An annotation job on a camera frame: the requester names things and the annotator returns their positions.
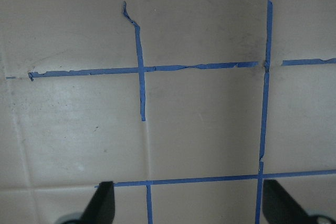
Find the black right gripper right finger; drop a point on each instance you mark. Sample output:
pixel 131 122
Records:
pixel 279 207

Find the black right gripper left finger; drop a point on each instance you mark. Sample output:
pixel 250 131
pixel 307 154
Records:
pixel 101 208

